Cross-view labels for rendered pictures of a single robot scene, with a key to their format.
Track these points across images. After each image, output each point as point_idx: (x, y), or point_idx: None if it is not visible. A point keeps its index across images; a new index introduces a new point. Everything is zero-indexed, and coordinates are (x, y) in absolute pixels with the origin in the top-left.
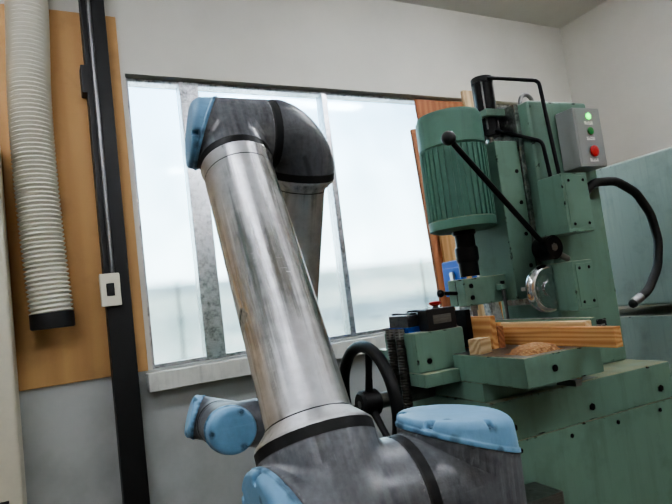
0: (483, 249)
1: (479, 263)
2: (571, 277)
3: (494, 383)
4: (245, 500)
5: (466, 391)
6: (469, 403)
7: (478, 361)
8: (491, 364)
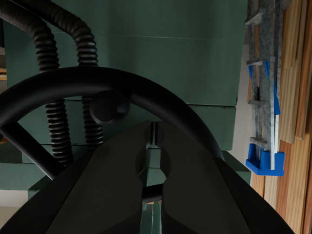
0: (142, 219)
1: (150, 211)
2: None
3: (1, 164)
4: None
5: (51, 153)
6: (48, 140)
7: (24, 185)
8: (3, 183)
